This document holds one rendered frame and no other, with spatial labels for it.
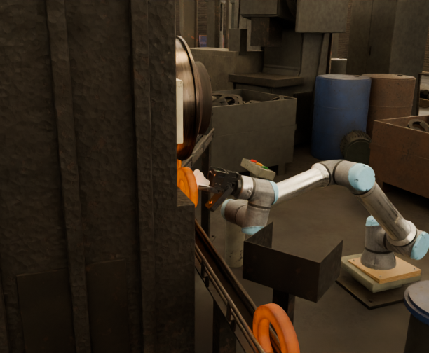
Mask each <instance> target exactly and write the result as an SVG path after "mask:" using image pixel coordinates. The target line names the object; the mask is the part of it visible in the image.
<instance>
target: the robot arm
mask: <svg viewBox="0 0 429 353"><path fill-rule="evenodd" d="M212 168H217V169H218V170H215V169H212ZM193 173H194V175H195V178H196V182H197V186H198V189H200V190H203V191H208V192H212V193H214V195H213V196H212V197H211V198H210V199H209V200H208V201H207V203H206V204H205V206H206V207H207V208H208V209H209V210H210V211H211V212H214V211H215V210H216V209H217V208H218V206H220V204H221V203H223V201H224V200H225V199H226V198H227V197H228V196H229V195H230V194H231V195H233V196H234V198H237V200H234V199H228V200H226V201H225V202H224V203H223V204H222V207H221V215H222V217H223V218H224V219H226V220H227V221H228V222H232V223H234V224H236V225H238V226H240V227H241V231H242V232H243V233H245V234H248V235H253V234H255V233H256V232H257V231H259V230H260V229H262V228H263V227H264V226H266V224H267V221H268V215H269V212H270V208H271V207H273V206H276V205H278V204H280V203H281V202H284V201H286V200H289V199H291V198H293V197H296V196H298V195H300V194H302V193H305V192H306V191H309V190H311V189H313V188H315V187H318V186H319V187H325V186H329V185H340V186H345V187H346V188H348V189H349V191H350V192H351V193H352V194H353V195H355V197H356V198H357V199H358V200H359V201H360V202H361V203H362V205H363V206H364V207H365V208H366V210H367V211H368V212H369V213H370V214H371V216H369V217H368V218H367V221H366V228H365V249H364V251H363V253H362V255H361V257H360V262H361V264H363V266H365V267H367V268H371V269H374V270H390V269H393V268H395V266H396V263H397V261H396V258H395V255H394V252H395V253H398V254H401V255H403V256H406V257H409V258H411V259H416V260H420V259H422V258H423V257H424V256H425V254H426V253H427V251H428V248H429V234H428V233H426V232H425V231H421V230H418V229H417V228H416V226H415V225H414V224H413V223H412V222H410V221H407V220H405V219H404V218H403V217H402V215H401V214H400V213H399V212H398V211H397V209H396V208H395V206H394V205H393V204H392V202H391V201H390V200H389V199H388V198H387V196H386V195H385V193H384V192H383V191H382V190H381V189H380V187H379V186H378V185H377V183H376V182H375V177H374V176H375V173H374V170H373V169H372V168H371V167H370V166H368V165H365V164H362V163H356V162H349V161H345V160H326V161H322V162H318V163H316V164H314V165H313V166H312V167H311V169H310V170H308V171H305V172H302V173H301V174H298V175H296V176H293V177H291V178H288V179H286V180H284V181H281V182H279V183H277V184H276V183H275V182H273V181H269V180H268V179H258V178H254V177H250V176H243V175H241V174H239V173H238V172H232V171H228V170H225V169H222V168H218V167H211V166H210V168H209V170H208V174H207V179H206V178H205V177H204V176H203V173H202V172H200V170H198V169H196V170H195V171H194V172H193Z"/></svg>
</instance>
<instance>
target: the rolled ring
mask: <svg viewBox="0 0 429 353"><path fill-rule="evenodd" d="M270 322H271V324H272V325H273V327H274V329H275V331H276V333H277V335H278V338H279V341H280V346H281V351H282V353H300V350H299V343H298V340H297V335H296V333H295V330H294V327H293V325H292V323H291V321H290V318H289V317H288V316H287V314H286V312H285V311H284V310H283V309H282V308H281V307H280V306H279V305H277V304H275V303H269V304H265V305H260V306H259V307H258V308H257V309H256V310H255V313H254V317H253V334H254V336H255V338H256V339H257V341H258V342H259V344H260V345H261V347H262V349H263V350H264V351H265V353H274V352H273V349H272V347H271V341H270V338H269V323H270Z"/></svg>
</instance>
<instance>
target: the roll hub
mask: <svg viewBox="0 0 429 353"><path fill-rule="evenodd" d="M195 63H196V66H197V69H198V73H199V76H200V82H201V88H202V96H203V114H202V121H201V125H200V131H199V133H198V134H205V133H206V131H207V129H208V128H209V125H210V121H211V116H212V88H211V84H210V78H209V75H208V72H207V70H206V68H205V66H204V65H203V64H202V63H201V62H195Z"/></svg>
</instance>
